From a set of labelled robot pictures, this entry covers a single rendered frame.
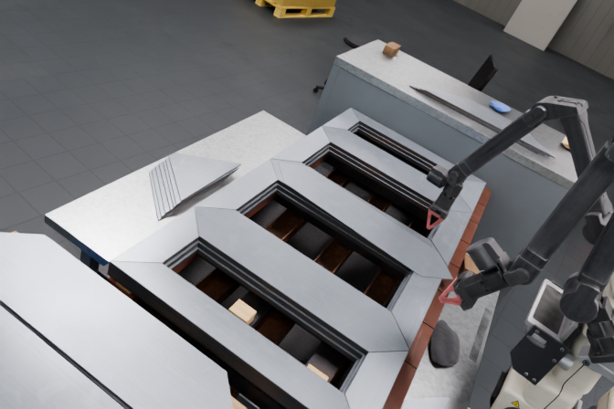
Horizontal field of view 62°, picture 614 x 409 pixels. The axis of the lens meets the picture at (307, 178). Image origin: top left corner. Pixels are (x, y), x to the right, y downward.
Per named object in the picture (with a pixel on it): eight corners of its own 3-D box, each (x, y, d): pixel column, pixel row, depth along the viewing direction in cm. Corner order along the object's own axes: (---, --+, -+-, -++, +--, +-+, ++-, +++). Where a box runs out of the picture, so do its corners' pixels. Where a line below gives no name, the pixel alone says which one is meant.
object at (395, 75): (333, 63, 252) (336, 56, 250) (375, 46, 301) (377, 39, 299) (584, 197, 221) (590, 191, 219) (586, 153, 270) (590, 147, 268)
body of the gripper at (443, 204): (428, 209, 182) (439, 192, 180) (433, 203, 191) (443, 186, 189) (445, 218, 181) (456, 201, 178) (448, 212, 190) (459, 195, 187)
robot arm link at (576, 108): (575, 95, 137) (588, 86, 143) (526, 106, 147) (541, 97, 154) (614, 246, 144) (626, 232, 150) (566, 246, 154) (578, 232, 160)
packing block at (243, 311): (225, 318, 135) (228, 309, 133) (235, 308, 139) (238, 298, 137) (242, 331, 134) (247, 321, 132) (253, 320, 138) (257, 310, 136)
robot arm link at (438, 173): (459, 175, 173) (471, 167, 179) (431, 158, 179) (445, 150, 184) (447, 201, 181) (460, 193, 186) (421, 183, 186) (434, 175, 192)
